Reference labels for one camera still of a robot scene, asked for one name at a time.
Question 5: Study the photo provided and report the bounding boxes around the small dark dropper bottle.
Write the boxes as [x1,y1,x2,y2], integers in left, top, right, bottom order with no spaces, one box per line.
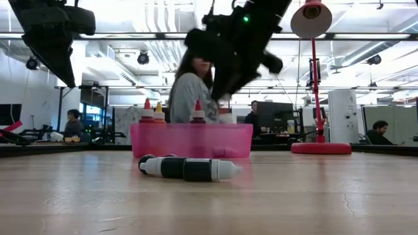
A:
[138,154,189,180]

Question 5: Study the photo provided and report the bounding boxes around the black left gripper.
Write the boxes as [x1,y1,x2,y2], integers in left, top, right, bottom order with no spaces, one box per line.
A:
[8,0,97,89]

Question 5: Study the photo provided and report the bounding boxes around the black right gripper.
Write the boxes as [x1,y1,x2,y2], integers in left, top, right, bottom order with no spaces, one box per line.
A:
[184,14,285,102]

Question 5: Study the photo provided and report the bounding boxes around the person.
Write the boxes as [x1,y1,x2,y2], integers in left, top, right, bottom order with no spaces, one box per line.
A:
[167,48,220,125]
[244,100,264,136]
[365,119,396,146]
[63,108,85,138]

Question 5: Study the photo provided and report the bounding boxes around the black and white marker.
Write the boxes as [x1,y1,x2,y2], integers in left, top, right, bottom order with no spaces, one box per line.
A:
[182,157,244,183]

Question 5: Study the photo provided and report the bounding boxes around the white column cabinet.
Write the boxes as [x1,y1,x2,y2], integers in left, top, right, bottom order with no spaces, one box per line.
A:
[327,88,360,145]

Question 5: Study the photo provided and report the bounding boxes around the large orange coloring bottle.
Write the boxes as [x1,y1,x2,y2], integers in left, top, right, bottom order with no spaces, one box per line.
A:
[139,97,155,124]

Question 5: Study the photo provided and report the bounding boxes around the large yellow coloring bottle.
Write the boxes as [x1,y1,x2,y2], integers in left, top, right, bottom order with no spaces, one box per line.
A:
[153,101,167,124]

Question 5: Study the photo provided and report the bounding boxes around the red desk lamp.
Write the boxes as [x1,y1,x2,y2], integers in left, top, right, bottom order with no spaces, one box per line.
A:
[289,0,353,155]

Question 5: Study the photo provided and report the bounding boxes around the large dark red coloring bottle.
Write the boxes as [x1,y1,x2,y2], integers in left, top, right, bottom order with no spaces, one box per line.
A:
[189,99,207,125]

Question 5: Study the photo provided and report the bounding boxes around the red strap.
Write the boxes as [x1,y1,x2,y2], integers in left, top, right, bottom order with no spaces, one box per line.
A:
[0,119,24,134]

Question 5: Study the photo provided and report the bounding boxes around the black computer monitor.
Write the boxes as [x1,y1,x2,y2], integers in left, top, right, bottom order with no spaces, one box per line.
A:
[257,101,295,134]

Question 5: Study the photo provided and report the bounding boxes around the black metal rack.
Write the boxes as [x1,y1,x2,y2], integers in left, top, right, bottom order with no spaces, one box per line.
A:
[54,84,110,144]

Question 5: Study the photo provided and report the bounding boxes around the black aluminium table frame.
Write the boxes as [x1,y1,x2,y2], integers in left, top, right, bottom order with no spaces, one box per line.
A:
[0,142,418,159]

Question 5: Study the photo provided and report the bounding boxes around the black wall monitor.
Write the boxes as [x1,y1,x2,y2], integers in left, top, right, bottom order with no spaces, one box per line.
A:
[0,103,23,127]

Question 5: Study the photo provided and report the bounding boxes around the pink translucent plastic bin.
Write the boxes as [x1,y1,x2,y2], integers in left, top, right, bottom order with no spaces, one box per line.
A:
[129,122,254,160]

